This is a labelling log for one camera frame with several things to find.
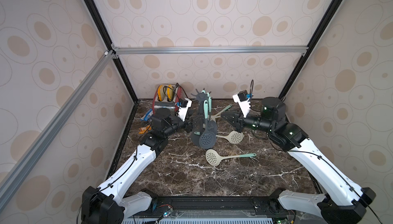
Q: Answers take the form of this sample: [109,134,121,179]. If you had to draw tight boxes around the grey utensil rack stand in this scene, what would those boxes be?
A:
[190,88,216,147]

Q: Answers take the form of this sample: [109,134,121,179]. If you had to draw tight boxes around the grey skimmer front side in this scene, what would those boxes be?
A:
[190,115,204,132]

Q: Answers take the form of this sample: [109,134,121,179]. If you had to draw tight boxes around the grey skimmer teal handle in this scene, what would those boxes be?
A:
[207,92,212,120]

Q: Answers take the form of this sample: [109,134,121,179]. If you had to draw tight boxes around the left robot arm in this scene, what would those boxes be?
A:
[76,108,192,224]

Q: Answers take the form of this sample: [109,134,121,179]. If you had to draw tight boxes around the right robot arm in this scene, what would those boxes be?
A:
[221,91,376,224]

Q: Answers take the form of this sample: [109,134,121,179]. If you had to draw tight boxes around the cream skimmer upper pile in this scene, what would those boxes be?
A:
[210,104,233,122]

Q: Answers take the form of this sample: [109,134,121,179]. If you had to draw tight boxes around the red chrome toaster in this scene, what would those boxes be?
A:
[152,83,186,115]

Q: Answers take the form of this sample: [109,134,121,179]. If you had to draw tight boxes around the right yellow toast slice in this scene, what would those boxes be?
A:
[166,84,175,102]

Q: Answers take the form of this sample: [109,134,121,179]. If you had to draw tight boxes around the yellow toast slice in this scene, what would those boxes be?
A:
[157,84,166,102]
[166,84,175,102]

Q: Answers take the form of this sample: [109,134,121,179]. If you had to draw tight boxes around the blue snack packet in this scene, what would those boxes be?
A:
[140,109,154,121]

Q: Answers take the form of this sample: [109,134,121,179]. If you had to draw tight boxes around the left yellow toast slice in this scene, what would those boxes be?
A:
[157,84,166,102]

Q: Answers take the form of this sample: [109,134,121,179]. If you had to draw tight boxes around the orange snack packet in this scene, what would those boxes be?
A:
[138,125,151,135]

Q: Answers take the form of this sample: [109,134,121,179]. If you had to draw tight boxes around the black toaster power cable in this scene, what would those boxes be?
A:
[171,82,191,108]

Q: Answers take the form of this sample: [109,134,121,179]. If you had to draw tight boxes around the back aluminium rail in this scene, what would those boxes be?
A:
[107,45,309,55]

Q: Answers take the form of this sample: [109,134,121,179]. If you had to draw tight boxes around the aluminium rail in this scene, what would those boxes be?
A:
[107,45,309,55]
[1,50,115,211]

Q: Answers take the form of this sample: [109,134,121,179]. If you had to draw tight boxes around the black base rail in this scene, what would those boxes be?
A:
[125,196,305,218]

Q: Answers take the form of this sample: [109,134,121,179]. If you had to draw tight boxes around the left aluminium rail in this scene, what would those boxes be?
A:
[1,50,115,211]

